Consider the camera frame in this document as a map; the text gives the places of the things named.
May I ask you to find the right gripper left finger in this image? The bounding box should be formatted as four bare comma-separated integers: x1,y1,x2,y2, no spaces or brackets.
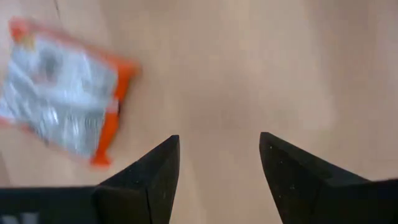
93,134,180,224

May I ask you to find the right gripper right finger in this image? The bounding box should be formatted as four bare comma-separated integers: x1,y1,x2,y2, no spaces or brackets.
259,132,371,224

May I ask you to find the orange Maruchan noodle pack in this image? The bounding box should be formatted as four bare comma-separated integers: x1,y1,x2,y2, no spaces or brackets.
0,15,141,168

